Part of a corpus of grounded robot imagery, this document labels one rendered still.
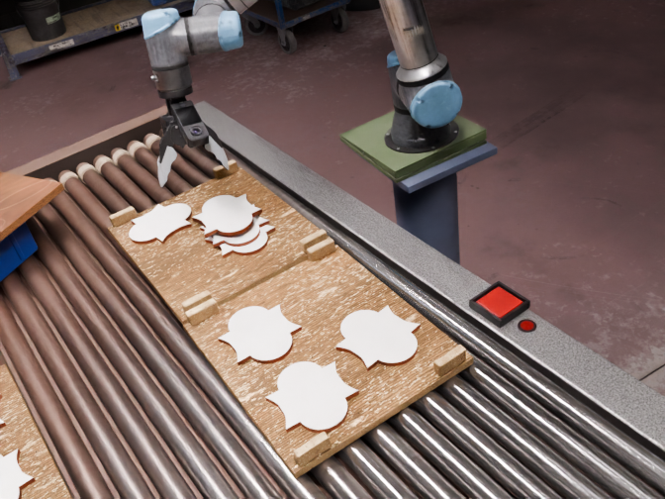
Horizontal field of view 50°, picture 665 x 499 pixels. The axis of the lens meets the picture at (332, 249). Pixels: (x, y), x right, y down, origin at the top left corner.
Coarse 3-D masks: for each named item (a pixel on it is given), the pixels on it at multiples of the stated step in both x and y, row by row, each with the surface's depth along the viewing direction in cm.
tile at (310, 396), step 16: (288, 368) 120; (304, 368) 120; (320, 368) 119; (288, 384) 117; (304, 384) 117; (320, 384) 116; (336, 384) 116; (272, 400) 115; (288, 400) 115; (304, 400) 114; (320, 400) 114; (336, 400) 113; (288, 416) 112; (304, 416) 112; (320, 416) 111; (336, 416) 111; (320, 432) 110
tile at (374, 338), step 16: (352, 320) 127; (368, 320) 126; (384, 320) 126; (400, 320) 125; (352, 336) 124; (368, 336) 123; (384, 336) 123; (400, 336) 122; (352, 352) 121; (368, 352) 120; (384, 352) 120; (400, 352) 119; (416, 352) 120; (368, 368) 118
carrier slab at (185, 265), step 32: (192, 192) 169; (224, 192) 168; (256, 192) 166; (128, 224) 163; (192, 224) 159; (288, 224) 154; (160, 256) 151; (192, 256) 150; (256, 256) 147; (288, 256) 145; (160, 288) 143; (192, 288) 142; (224, 288) 140
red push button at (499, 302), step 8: (496, 288) 131; (488, 296) 129; (496, 296) 129; (504, 296) 129; (512, 296) 128; (480, 304) 128; (488, 304) 128; (496, 304) 127; (504, 304) 127; (512, 304) 127; (520, 304) 127; (496, 312) 126; (504, 312) 126
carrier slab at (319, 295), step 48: (288, 288) 138; (336, 288) 136; (384, 288) 134; (192, 336) 131; (336, 336) 126; (432, 336) 123; (240, 384) 120; (384, 384) 116; (432, 384) 115; (288, 432) 111; (336, 432) 110
